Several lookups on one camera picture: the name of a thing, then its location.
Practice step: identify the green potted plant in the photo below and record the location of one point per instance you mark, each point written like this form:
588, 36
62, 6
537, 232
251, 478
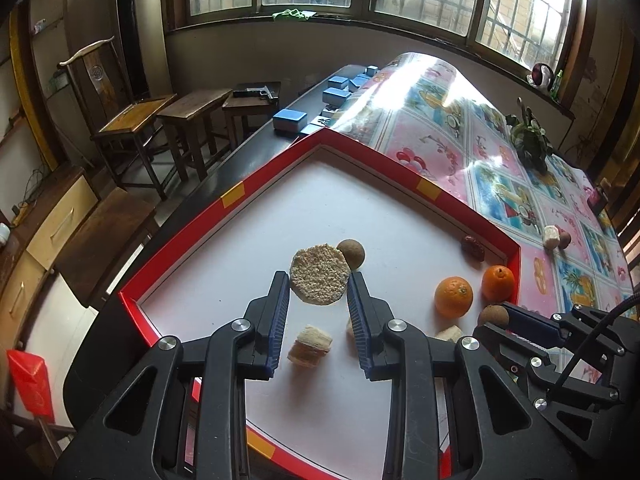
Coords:
532, 142

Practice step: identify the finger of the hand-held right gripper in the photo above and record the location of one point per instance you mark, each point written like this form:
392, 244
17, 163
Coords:
505, 350
530, 322

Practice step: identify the green bottle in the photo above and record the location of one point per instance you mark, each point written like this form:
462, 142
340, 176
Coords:
556, 82

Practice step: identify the dark red date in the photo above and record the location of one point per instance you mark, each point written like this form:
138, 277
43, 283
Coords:
472, 247

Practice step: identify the round beige rice cake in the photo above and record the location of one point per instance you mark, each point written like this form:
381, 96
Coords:
320, 275

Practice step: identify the small white printed tile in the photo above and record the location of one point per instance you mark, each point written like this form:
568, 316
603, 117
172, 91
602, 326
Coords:
322, 121

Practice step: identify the small dark red box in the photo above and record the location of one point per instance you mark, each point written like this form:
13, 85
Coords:
596, 199

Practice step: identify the orange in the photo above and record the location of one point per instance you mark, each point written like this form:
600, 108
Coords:
453, 297
497, 282

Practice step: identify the brown longan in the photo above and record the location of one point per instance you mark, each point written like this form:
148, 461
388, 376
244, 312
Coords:
565, 240
493, 316
351, 253

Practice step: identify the wooden drawer cabinet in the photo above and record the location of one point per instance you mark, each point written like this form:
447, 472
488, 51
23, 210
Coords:
50, 230

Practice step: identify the dark wooden stool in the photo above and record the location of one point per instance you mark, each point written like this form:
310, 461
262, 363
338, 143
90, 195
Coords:
192, 105
250, 105

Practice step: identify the dark red round ornament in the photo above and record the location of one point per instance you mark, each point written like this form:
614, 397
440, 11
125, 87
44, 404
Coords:
542, 75

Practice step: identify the red plastic bag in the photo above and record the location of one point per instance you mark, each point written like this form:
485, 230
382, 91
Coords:
30, 385

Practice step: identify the wall socket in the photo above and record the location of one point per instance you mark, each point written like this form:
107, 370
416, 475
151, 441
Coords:
59, 83

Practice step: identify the red shallow cardboard box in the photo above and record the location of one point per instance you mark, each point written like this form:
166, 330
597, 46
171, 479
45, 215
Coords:
390, 210

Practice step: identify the pale beige food chunk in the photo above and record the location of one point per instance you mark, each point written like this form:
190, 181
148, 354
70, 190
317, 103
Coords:
551, 236
310, 346
450, 334
351, 328

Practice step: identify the blue white box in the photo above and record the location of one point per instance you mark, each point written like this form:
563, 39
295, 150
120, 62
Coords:
359, 82
336, 95
338, 81
289, 119
371, 69

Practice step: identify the green cloth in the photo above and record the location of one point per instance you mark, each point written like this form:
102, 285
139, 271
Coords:
292, 12

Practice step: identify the wooden chair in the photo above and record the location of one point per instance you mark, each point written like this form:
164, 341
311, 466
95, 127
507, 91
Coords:
130, 117

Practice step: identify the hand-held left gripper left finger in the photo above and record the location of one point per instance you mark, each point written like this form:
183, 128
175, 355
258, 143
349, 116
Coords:
281, 320

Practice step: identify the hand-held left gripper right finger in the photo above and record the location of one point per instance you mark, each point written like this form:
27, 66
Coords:
356, 325

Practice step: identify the colourful printed plastic tablecloth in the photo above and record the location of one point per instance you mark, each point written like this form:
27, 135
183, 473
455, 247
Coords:
450, 135

